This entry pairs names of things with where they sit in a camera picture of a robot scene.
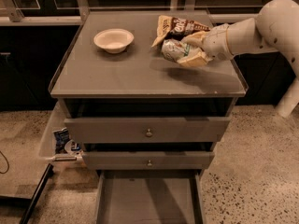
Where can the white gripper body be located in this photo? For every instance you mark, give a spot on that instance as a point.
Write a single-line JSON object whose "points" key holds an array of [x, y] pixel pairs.
{"points": [[217, 43]]}

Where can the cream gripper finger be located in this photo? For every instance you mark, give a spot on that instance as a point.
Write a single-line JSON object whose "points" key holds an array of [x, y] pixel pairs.
{"points": [[199, 59], [197, 39]]}

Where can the green white 7up can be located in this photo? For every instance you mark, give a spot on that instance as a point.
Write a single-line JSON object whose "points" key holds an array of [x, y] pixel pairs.
{"points": [[173, 50]]}

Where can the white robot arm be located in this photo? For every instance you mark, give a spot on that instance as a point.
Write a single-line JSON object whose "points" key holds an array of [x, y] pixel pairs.
{"points": [[275, 28]]}

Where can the grey drawer cabinet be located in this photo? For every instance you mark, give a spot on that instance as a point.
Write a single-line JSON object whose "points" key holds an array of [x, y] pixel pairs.
{"points": [[140, 83]]}

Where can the round top drawer knob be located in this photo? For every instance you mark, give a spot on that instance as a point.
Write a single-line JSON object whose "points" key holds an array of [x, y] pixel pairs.
{"points": [[149, 133]]}

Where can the grey middle drawer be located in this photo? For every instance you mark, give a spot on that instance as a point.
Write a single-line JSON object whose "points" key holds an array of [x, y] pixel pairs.
{"points": [[121, 160]]}

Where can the grey drawer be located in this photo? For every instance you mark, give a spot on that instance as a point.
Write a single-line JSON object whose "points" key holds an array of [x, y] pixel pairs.
{"points": [[121, 160], [133, 130], [149, 197]]}

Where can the grey top drawer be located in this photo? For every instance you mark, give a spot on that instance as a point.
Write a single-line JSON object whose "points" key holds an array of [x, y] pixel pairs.
{"points": [[133, 130]]}

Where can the grey bottom drawer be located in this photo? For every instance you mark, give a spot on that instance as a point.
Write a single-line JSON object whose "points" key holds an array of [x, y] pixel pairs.
{"points": [[149, 197]]}

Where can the brown chip bag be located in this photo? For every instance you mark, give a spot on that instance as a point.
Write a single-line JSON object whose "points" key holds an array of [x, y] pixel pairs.
{"points": [[168, 26]]}

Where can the white paper bowl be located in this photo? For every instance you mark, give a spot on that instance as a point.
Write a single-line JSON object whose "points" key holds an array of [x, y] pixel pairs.
{"points": [[113, 41]]}

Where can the clear plastic bin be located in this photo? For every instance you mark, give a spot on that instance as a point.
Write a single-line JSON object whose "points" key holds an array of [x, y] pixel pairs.
{"points": [[72, 156]]}

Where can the black floor rail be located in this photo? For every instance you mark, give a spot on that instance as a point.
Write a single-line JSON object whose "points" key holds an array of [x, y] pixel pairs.
{"points": [[38, 191]]}

